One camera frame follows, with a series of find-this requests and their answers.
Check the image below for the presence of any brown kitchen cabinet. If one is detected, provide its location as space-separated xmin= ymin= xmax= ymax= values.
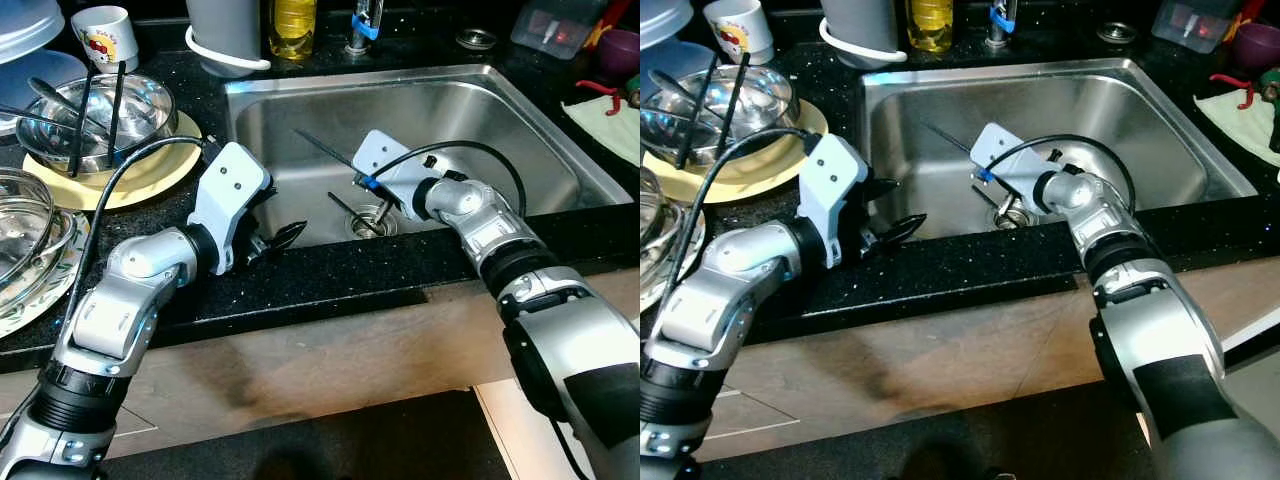
xmin=0 ymin=265 xmax=641 ymax=461
xmin=690 ymin=255 xmax=1280 ymax=456

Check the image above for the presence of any yellow plate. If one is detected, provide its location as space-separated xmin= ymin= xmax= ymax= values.
xmin=643 ymin=100 xmax=829 ymax=204
xmin=22 ymin=110 xmax=203 ymax=211

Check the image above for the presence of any shiny round steel bowl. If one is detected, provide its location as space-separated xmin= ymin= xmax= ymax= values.
xmin=15 ymin=72 xmax=179 ymax=176
xmin=640 ymin=65 xmax=801 ymax=166

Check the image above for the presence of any grey electric kettle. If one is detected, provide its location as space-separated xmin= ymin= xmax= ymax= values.
xmin=820 ymin=0 xmax=901 ymax=61
xmin=185 ymin=0 xmax=263 ymax=71

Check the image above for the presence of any yellow oil bottle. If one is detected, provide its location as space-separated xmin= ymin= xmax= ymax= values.
xmin=905 ymin=0 xmax=954 ymax=53
xmin=268 ymin=0 xmax=319 ymax=59

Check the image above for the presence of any floral print plate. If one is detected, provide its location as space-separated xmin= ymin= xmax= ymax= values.
xmin=640 ymin=205 xmax=709 ymax=313
xmin=0 ymin=210 xmax=91 ymax=339

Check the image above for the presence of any metal faucet with blue tape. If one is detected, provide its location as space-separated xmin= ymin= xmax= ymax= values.
xmin=985 ymin=0 xmax=1021 ymax=49
xmin=345 ymin=0 xmax=386 ymax=53

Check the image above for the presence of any white mug with cartoon print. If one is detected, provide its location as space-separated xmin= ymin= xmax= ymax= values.
xmin=703 ymin=0 xmax=774 ymax=66
xmin=70 ymin=5 xmax=139 ymax=73

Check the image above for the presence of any black floor mat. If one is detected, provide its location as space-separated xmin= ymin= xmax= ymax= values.
xmin=700 ymin=385 xmax=1151 ymax=480
xmin=100 ymin=390 xmax=511 ymax=480

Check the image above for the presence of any steel spoon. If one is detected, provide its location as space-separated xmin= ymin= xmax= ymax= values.
xmin=0 ymin=105 xmax=86 ymax=133
xmin=660 ymin=68 xmax=736 ymax=123
xmin=28 ymin=78 xmax=113 ymax=139

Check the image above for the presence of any stainless steel sink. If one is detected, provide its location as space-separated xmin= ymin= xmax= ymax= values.
xmin=862 ymin=58 xmax=1259 ymax=241
xmin=225 ymin=65 xmax=633 ymax=251

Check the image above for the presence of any pale green cloth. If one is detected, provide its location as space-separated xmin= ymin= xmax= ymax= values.
xmin=1193 ymin=88 xmax=1280 ymax=166
xmin=562 ymin=92 xmax=641 ymax=166

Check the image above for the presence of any purple cup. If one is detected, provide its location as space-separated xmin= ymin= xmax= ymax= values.
xmin=1230 ymin=22 xmax=1280 ymax=71
xmin=598 ymin=28 xmax=641 ymax=81

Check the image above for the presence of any red yellow snack bag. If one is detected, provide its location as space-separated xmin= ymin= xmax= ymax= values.
xmin=1225 ymin=0 xmax=1267 ymax=41
xmin=585 ymin=0 xmax=627 ymax=46

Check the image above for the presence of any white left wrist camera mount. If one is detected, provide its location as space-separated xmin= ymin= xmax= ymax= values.
xmin=187 ymin=140 xmax=274 ymax=273
xmin=795 ymin=130 xmax=871 ymax=269

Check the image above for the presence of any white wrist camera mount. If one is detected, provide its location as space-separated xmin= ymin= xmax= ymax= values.
xmin=352 ymin=130 xmax=443 ymax=213
xmin=187 ymin=140 xmax=274 ymax=273
xmin=795 ymin=130 xmax=871 ymax=269
xmin=970 ymin=122 xmax=1053 ymax=206

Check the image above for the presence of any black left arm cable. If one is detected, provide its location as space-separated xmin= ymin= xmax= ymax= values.
xmin=675 ymin=125 xmax=819 ymax=301
xmin=62 ymin=135 xmax=219 ymax=336

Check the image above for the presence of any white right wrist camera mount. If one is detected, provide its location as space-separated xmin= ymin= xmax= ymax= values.
xmin=352 ymin=130 xmax=443 ymax=213
xmin=970 ymin=122 xmax=1053 ymax=206

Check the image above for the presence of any white power cable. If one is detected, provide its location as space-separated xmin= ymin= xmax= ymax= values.
xmin=818 ymin=18 xmax=909 ymax=69
xmin=185 ymin=25 xmax=271 ymax=77

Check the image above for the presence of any black cable with blue clip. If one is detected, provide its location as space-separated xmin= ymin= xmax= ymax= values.
xmin=975 ymin=133 xmax=1139 ymax=211
xmin=360 ymin=140 xmax=528 ymax=219

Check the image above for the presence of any red handled tool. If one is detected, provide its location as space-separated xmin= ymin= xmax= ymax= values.
xmin=1208 ymin=72 xmax=1256 ymax=109
xmin=575 ymin=80 xmax=621 ymax=119

